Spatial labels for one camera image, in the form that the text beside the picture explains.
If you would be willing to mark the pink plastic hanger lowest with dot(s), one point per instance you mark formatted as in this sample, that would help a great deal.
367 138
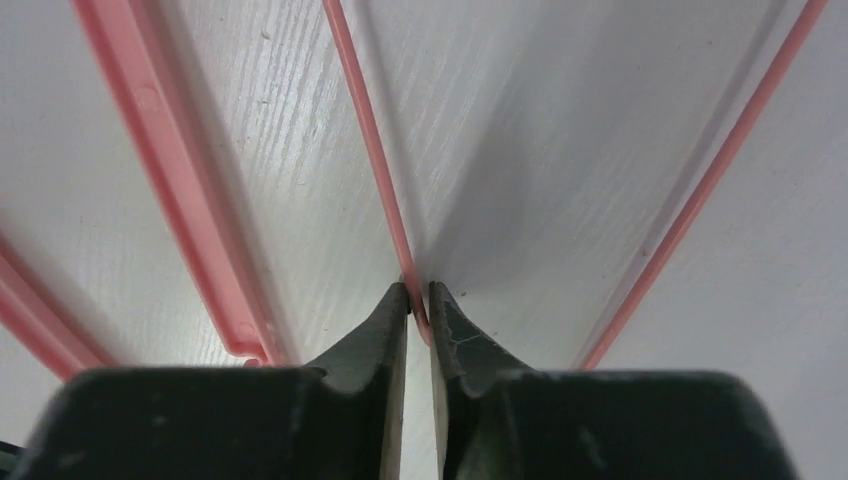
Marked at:
137 57

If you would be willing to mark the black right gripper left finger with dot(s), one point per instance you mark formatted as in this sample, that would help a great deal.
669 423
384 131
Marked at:
354 414

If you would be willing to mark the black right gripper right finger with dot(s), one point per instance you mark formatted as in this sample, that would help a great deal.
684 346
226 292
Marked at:
465 364

